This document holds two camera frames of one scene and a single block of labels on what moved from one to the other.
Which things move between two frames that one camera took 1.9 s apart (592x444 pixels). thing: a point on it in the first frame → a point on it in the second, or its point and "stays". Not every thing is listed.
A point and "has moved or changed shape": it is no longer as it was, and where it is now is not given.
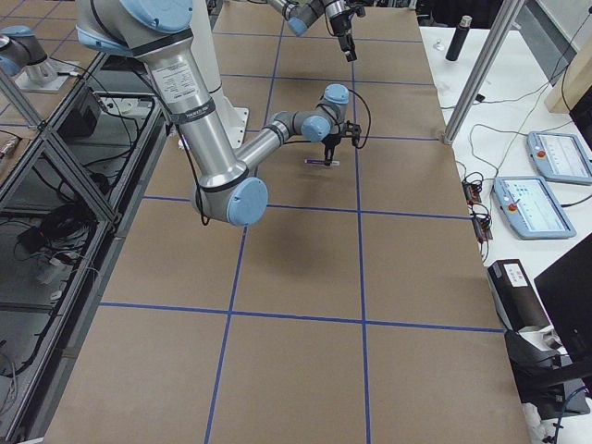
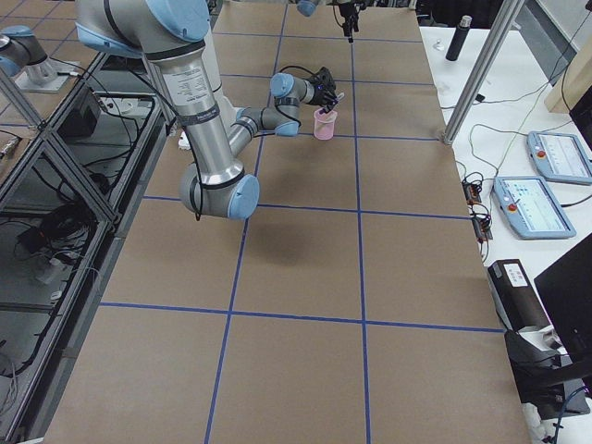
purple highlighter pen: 322,161 has moved or changed shape
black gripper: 353,131 → 325,77
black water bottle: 459,38 stays
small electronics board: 472,191 stays
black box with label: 518,302 stays
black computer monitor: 568,291 stays
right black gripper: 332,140 → 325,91
